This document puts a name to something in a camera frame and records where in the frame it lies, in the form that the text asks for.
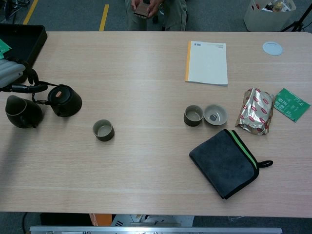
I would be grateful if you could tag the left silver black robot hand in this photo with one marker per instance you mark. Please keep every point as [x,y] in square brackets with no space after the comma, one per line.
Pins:
[9,70]

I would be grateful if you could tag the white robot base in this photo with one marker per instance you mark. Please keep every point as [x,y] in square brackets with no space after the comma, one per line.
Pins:
[151,219]

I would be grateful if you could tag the olive teacup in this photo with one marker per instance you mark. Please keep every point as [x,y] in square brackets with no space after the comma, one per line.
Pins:
[103,131]

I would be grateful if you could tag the empty dark teacup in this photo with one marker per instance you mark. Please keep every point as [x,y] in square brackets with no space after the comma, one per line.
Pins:
[193,115]

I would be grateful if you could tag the black rectangular tray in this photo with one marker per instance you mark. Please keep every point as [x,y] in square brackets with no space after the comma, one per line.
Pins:
[24,41]

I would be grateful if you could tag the dark pitcher with grey inside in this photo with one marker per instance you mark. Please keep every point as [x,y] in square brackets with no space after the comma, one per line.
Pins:
[24,117]

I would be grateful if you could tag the smartphone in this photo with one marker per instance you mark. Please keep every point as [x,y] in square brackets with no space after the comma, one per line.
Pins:
[141,10]

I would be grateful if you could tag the seated person khaki trousers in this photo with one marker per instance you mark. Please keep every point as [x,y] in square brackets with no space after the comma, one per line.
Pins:
[173,14]

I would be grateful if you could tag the orange base cover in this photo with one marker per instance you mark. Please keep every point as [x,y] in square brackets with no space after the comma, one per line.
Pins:
[102,219]

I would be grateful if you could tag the white notebook with yellow spine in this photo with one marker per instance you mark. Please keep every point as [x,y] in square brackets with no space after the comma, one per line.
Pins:
[207,63]

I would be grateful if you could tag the grey cloth with green stripe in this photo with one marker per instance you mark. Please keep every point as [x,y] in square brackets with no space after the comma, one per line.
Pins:
[224,163]

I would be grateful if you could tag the silver foil pack red labels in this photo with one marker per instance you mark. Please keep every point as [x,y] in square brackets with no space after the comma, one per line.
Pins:
[254,112]

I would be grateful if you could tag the white storage box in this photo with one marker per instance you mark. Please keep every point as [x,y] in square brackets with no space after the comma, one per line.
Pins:
[268,19]

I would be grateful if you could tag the green tea packet white print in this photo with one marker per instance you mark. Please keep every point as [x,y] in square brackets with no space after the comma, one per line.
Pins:
[291,104]

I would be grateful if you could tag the black tripod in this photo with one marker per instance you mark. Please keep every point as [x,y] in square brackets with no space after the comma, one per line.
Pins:
[296,24]

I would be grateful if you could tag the aluminium profile rail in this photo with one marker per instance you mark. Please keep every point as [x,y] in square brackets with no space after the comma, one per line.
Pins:
[156,230]

